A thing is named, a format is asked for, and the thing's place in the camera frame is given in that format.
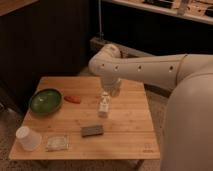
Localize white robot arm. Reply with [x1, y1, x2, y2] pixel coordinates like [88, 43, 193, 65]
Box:
[89, 44, 213, 171]

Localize white spray bottle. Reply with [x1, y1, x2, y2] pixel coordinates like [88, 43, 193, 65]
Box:
[98, 91, 110, 117]

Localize clear plastic cup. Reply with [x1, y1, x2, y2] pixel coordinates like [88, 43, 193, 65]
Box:
[16, 126, 42, 151]

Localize grey sponge block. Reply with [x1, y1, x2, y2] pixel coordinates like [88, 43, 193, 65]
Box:
[81, 125, 104, 137]

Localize white shelf with clutter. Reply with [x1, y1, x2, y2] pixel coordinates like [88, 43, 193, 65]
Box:
[105, 0, 213, 25]

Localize wooden table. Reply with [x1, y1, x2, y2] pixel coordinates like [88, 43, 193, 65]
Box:
[9, 77, 160, 161]

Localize green bowl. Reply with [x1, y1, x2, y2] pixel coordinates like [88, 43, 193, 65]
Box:
[29, 88, 62, 116]

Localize orange carrot toy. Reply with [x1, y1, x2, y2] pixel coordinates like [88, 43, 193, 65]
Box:
[64, 96, 81, 104]

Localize clear plastic packet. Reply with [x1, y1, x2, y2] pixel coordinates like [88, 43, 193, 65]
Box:
[46, 135, 69, 151]

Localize white vertical pole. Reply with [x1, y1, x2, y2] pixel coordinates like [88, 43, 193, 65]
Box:
[98, 0, 104, 40]

